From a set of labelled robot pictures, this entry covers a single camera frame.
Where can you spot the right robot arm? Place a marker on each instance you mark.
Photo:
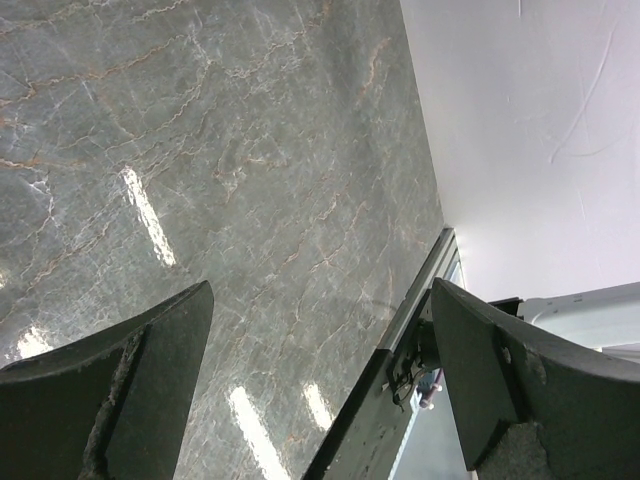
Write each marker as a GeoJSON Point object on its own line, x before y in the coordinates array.
{"type": "Point", "coordinates": [600, 319]}

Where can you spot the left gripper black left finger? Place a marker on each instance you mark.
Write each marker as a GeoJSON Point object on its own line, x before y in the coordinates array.
{"type": "Point", "coordinates": [112, 405]}

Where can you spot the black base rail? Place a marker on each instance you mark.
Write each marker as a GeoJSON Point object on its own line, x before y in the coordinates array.
{"type": "Point", "coordinates": [365, 425]}

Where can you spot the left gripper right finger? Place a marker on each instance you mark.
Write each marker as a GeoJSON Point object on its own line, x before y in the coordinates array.
{"type": "Point", "coordinates": [528, 404]}

